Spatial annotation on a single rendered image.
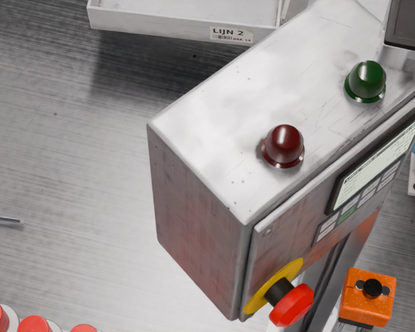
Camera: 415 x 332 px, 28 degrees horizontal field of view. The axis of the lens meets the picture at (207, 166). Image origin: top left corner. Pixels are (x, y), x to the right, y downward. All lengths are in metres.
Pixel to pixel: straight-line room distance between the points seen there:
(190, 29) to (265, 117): 0.69
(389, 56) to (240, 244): 0.15
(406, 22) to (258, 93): 0.10
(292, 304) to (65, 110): 0.75
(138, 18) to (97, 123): 0.18
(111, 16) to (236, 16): 0.18
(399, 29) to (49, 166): 0.79
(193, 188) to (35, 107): 0.80
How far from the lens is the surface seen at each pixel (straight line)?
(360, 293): 0.77
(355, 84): 0.51
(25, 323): 0.88
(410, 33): 0.53
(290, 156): 0.48
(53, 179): 1.23
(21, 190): 1.23
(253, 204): 0.48
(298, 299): 0.60
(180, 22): 1.17
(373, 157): 0.53
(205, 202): 0.50
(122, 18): 1.19
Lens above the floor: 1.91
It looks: 62 degrees down
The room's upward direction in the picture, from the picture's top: 2 degrees clockwise
